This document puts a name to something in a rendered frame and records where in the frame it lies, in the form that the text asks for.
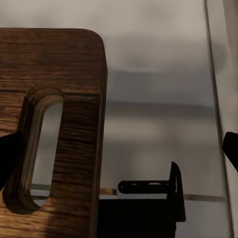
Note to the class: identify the cutting board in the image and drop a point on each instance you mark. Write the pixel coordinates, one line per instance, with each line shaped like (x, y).
(34, 63)

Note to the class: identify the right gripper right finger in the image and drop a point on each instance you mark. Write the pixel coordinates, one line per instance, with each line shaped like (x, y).
(230, 148)

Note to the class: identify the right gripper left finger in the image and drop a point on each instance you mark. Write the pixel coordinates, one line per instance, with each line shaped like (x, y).
(12, 148)

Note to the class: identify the drop in sink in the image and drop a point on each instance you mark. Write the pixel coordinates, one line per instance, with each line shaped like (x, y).
(222, 26)

